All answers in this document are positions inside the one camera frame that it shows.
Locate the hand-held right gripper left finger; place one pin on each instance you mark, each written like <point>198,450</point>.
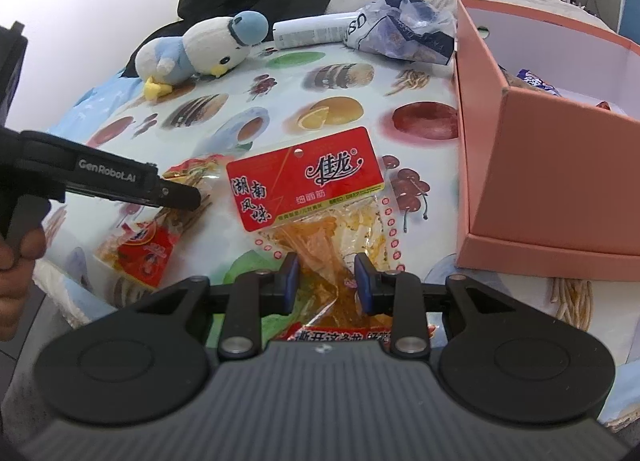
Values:
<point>291,283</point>

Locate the blue white plush bird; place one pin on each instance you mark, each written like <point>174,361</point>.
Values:
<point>200,51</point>

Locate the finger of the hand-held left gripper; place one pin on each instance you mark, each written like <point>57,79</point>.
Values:
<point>180,197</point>

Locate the blue covered chair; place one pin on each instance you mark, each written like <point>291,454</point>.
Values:
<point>631,23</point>

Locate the large red label snack packet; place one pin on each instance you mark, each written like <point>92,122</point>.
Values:
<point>300,176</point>

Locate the pink box lid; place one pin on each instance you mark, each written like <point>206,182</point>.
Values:
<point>550,265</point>

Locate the blue white snack packet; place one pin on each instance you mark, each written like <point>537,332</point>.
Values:
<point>537,81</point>

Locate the yellow red snack packet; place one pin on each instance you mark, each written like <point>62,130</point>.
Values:
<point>145,246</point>

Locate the person's left hand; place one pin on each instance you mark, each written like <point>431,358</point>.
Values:
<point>17,291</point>

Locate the white tube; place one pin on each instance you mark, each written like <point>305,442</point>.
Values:
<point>310,30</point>

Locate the clear blue print plastic bag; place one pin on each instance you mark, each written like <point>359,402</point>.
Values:
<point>400,31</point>

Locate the pink cardboard box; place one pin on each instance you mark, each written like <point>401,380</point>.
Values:
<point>550,181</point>

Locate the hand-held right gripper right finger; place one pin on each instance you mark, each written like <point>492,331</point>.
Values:
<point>362,286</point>

